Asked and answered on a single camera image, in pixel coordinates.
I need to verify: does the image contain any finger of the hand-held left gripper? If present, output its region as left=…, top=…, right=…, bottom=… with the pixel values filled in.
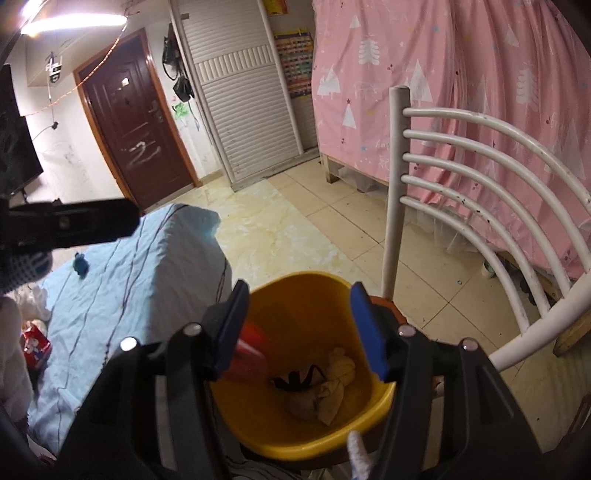
left=51, top=198, right=140, bottom=252

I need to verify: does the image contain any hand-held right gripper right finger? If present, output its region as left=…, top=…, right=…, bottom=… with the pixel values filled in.
left=350, top=282, right=543, bottom=480

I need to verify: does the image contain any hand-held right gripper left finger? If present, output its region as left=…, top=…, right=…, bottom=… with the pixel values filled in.
left=58, top=279, right=252, bottom=480

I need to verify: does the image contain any red plastic cup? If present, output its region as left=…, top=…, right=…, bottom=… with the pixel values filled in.
left=224, top=322, right=273, bottom=384

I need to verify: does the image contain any yellow plastic bin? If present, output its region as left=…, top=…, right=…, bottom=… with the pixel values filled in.
left=210, top=271, right=398, bottom=462

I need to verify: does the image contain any person's right hand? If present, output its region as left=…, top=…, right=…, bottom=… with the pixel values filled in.
left=347, top=431, right=372, bottom=480

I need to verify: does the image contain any crumpled cloth in bucket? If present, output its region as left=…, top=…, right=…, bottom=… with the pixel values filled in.
left=286, top=348, right=357, bottom=426

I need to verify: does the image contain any white plastic bag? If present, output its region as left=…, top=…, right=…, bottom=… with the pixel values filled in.
left=14, top=284, right=51, bottom=324

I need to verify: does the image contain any light blue striped tablecloth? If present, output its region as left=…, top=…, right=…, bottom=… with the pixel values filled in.
left=25, top=203, right=232, bottom=455

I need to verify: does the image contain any black television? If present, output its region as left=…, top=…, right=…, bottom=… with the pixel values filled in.
left=0, top=62, right=44, bottom=197

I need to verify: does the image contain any dark red door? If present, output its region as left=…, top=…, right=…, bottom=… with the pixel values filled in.
left=74, top=28, right=199, bottom=204

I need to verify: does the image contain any red snack packet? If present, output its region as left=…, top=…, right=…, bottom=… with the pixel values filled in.
left=21, top=323, right=51, bottom=370

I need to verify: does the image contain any black hanging bag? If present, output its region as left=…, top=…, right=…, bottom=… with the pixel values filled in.
left=163, top=23, right=181, bottom=79
left=173, top=76, right=195, bottom=102

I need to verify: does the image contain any white louvered wardrobe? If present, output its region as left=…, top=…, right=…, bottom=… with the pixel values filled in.
left=171, top=0, right=319, bottom=192

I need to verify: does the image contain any ceiling light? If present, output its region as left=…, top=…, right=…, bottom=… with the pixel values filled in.
left=21, top=11, right=127, bottom=37

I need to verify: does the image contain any pink printed curtain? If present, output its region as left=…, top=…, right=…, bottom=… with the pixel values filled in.
left=311, top=0, right=591, bottom=282

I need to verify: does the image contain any white security camera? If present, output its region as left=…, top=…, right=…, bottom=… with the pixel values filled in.
left=45, top=55, right=65, bottom=84

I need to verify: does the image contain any colourful wall poster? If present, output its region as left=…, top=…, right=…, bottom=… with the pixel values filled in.
left=272, top=30, right=315, bottom=99

